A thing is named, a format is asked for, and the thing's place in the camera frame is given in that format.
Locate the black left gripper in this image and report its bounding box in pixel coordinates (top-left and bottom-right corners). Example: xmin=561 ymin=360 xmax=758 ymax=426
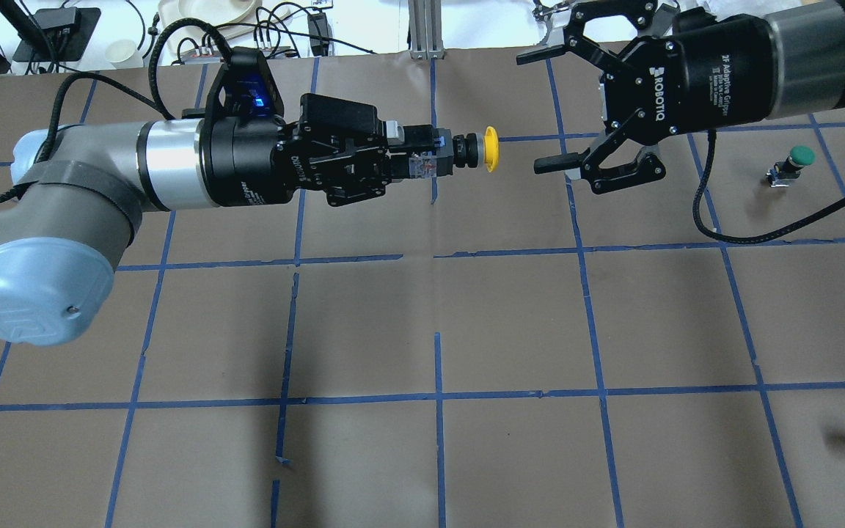
xmin=199 ymin=94 xmax=409 ymax=207

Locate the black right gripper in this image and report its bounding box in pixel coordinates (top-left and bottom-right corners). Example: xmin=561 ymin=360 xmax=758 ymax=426
xmin=516 ymin=0 xmax=779 ymax=196

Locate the yellow push button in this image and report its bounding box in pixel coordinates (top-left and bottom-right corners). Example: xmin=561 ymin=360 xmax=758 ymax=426
xmin=392 ymin=125 xmax=500 ymax=178

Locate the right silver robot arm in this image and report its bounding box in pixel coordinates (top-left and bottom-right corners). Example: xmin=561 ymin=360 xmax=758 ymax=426
xmin=516 ymin=1 xmax=845 ymax=194

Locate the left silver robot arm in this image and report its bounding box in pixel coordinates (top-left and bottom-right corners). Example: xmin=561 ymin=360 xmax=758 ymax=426
xmin=0 ymin=94 xmax=411 ymax=345

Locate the green push button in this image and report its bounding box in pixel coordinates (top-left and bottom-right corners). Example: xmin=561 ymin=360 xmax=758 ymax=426
xmin=766 ymin=146 xmax=817 ymax=189

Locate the black power adapter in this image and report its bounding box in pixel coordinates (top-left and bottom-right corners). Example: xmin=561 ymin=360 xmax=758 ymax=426
xmin=307 ymin=10 xmax=332 ymax=56

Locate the beige plate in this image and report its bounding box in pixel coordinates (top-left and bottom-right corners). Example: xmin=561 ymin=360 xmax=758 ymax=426
xmin=175 ymin=0 xmax=261 ymax=26

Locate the white paper cup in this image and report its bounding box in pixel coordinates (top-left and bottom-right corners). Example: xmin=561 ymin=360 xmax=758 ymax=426
xmin=104 ymin=40 xmax=144 ymax=70

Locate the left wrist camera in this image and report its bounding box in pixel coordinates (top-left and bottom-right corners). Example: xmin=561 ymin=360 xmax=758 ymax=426
xmin=181 ymin=47 xmax=285 ymax=121

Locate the aluminium frame post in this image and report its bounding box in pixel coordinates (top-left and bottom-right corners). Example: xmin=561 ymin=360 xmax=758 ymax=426
xmin=408 ymin=0 xmax=445 ymax=60

